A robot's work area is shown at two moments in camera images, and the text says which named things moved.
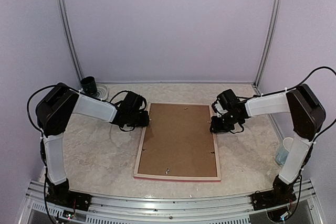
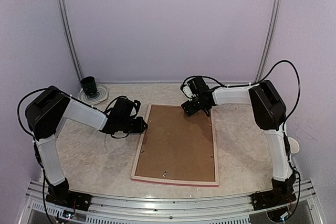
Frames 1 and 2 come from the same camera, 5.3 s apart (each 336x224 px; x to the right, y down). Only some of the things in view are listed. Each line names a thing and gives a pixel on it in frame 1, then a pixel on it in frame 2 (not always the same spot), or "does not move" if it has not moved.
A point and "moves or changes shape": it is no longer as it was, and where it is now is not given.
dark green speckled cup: x=88 y=84 does not move
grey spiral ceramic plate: x=102 y=92 does not move
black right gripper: x=217 y=128 -> x=189 y=109
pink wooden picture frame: x=200 y=179 moves or changes shape
